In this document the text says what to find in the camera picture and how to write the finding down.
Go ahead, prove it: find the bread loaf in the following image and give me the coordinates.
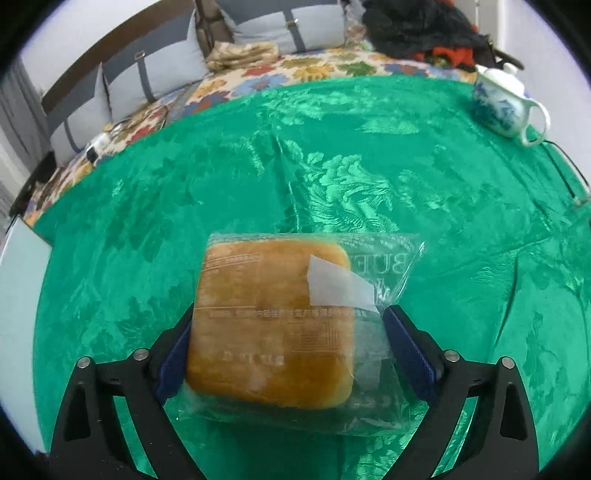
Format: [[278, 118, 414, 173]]
[[178, 232, 426, 437]]

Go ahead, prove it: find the red garment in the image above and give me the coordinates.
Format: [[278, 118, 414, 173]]
[[425, 44, 478, 70]]

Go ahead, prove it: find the black jacket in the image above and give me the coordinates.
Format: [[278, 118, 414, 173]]
[[362, 0, 495, 61]]

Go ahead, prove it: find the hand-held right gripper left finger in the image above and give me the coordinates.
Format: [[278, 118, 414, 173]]
[[48, 302, 206, 480]]

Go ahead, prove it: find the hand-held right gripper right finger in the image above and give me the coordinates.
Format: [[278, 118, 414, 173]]
[[382, 305, 540, 480]]

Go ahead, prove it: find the folded tan patterned cloth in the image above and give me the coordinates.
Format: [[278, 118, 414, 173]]
[[205, 41, 280, 72]]

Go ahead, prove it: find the grey curtain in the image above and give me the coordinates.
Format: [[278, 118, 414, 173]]
[[0, 60, 47, 162]]

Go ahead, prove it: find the green patterned blanket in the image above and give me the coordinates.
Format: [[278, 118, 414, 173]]
[[32, 76, 591, 480]]

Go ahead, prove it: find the dark bedside clutter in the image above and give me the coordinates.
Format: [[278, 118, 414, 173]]
[[9, 157, 56, 217]]

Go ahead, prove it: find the floral bed sheet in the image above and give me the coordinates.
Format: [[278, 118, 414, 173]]
[[23, 48, 481, 227]]

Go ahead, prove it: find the white box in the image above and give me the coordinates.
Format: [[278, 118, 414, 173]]
[[0, 215, 54, 455]]

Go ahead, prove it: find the black cable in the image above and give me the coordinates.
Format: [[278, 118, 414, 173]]
[[540, 138, 591, 208]]

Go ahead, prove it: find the blue white teapot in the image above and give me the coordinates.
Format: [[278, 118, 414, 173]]
[[472, 62, 551, 147]]

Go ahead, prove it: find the brown headboard panel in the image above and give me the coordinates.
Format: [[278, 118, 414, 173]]
[[194, 0, 232, 47], [41, 0, 197, 114]]

